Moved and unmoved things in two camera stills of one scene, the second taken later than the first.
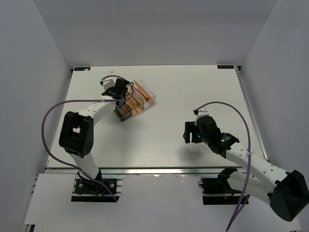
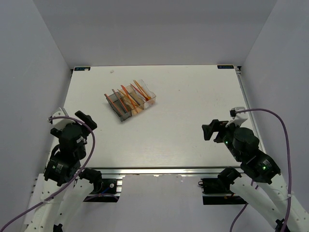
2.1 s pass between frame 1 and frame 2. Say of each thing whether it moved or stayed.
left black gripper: moved
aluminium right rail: stayed
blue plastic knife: stayed
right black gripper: moved
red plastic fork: stayed
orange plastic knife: stayed
